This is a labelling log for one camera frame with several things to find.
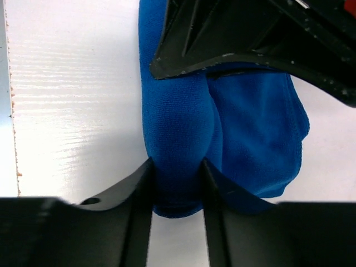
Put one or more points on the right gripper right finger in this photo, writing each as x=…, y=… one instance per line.
x=244, y=230

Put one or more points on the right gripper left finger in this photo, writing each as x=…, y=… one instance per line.
x=111, y=228

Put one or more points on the blue towel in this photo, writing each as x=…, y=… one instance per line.
x=250, y=127

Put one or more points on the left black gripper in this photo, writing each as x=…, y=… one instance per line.
x=311, y=40

